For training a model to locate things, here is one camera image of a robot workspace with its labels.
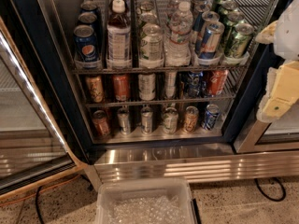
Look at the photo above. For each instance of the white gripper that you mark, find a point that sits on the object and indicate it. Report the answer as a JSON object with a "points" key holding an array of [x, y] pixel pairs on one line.
{"points": [[288, 32]]}

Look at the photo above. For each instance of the blue pepsi can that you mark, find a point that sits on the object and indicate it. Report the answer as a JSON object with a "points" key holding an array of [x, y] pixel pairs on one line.
{"points": [[86, 43], [88, 18], [90, 7]]}

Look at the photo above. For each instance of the red orange can middle shelf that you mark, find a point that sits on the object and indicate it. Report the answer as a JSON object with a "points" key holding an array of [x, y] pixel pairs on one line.
{"points": [[215, 82]]}

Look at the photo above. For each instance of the front red bull can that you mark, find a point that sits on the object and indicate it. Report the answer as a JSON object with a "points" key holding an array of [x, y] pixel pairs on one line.
{"points": [[211, 40]]}

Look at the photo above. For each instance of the blue can bottom shelf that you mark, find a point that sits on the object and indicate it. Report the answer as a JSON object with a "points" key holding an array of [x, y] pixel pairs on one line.
{"points": [[212, 112]]}

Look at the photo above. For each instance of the dark blue can middle shelf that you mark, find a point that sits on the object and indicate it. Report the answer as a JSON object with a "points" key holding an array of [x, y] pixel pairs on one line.
{"points": [[192, 84]]}

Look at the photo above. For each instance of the tan can bottom shelf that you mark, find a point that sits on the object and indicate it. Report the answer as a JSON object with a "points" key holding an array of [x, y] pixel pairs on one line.
{"points": [[190, 119]]}

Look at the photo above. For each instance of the tan can shelf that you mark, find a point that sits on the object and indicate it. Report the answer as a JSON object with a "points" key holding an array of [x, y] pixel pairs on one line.
{"points": [[190, 119], [95, 88]]}

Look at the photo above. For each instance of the clear bottle middle shelf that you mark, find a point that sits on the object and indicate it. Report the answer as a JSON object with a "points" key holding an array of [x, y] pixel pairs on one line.
{"points": [[170, 84]]}

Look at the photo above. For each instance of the white can bottom shelf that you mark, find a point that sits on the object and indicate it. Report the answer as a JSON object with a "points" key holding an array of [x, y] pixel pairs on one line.
{"points": [[170, 120]]}

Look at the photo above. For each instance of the white can shelf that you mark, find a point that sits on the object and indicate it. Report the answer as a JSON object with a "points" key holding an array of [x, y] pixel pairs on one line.
{"points": [[170, 120], [146, 86]]}

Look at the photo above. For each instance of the front white green soda can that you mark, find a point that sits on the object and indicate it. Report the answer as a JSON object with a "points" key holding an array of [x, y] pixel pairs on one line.
{"points": [[151, 42]]}

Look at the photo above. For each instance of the white green soda can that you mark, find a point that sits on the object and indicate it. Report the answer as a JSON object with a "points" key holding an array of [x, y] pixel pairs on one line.
{"points": [[145, 7], [146, 18], [151, 42]]}

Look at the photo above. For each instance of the stainless steel fridge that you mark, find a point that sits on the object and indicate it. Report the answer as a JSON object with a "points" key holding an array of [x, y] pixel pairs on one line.
{"points": [[238, 147]]}

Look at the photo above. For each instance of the white can middle shelf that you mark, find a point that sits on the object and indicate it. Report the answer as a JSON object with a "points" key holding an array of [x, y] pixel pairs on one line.
{"points": [[146, 86]]}

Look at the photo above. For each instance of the middle white green soda can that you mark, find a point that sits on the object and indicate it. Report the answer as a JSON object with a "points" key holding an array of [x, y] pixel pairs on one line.
{"points": [[146, 18]]}

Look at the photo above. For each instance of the rear white green soda can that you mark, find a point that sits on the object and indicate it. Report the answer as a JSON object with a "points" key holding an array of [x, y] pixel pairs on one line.
{"points": [[145, 7]]}

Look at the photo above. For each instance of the silver can bottom shelf centre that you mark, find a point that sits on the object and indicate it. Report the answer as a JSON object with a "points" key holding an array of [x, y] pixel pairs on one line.
{"points": [[146, 120]]}

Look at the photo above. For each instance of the silver can shelf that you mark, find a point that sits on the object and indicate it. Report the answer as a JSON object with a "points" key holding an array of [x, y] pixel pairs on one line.
{"points": [[146, 120], [124, 120]]}

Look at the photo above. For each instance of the silver can bottom shelf left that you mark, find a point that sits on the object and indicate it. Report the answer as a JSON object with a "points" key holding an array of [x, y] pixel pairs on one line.
{"points": [[124, 120]]}

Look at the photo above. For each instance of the tan can middle shelf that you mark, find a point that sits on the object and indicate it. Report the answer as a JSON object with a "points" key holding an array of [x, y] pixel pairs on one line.
{"points": [[95, 88]]}

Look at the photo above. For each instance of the orange can bottom shelf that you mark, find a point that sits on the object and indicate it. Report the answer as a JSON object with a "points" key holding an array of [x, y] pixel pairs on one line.
{"points": [[100, 123]]}

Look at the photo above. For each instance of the open glass fridge door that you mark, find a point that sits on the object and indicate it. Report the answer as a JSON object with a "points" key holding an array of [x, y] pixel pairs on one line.
{"points": [[33, 149]]}

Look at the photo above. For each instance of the front clear water bottle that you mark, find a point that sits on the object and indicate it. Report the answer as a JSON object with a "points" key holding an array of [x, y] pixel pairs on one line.
{"points": [[180, 27]]}

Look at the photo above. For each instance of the clear water bottle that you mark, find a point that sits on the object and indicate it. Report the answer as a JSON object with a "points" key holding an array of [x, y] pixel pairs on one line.
{"points": [[172, 7], [180, 27]]}

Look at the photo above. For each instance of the rear clear water bottle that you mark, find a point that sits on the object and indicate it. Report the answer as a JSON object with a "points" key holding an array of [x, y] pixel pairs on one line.
{"points": [[172, 7]]}

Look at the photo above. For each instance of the front iced tea bottle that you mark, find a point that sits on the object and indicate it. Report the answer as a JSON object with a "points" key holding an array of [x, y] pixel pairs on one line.
{"points": [[118, 32]]}

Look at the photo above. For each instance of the clear plastic bin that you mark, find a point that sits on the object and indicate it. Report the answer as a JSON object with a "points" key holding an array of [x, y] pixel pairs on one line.
{"points": [[145, 201]]}

